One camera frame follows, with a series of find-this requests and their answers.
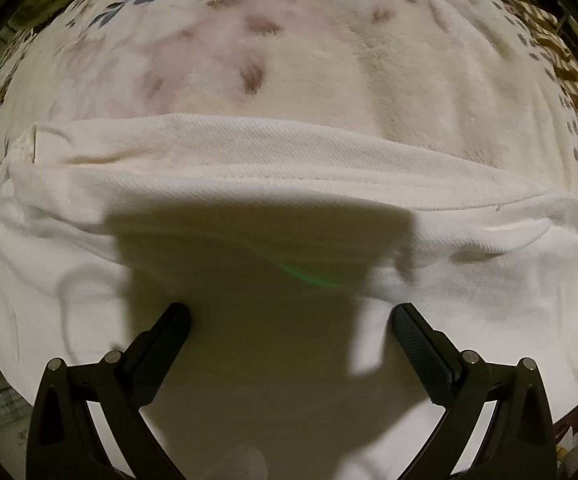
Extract white pants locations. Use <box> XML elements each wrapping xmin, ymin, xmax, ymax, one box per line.
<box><xmin>0</xmin><ymin>114</ymin><xmax>578</xmax><ymax>479</ymax></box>

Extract floral bed blanket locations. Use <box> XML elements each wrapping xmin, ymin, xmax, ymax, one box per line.
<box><xmin>0</xmin><ymin>0</ymin><xmax>578</xmax><ymax>193</ymax></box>

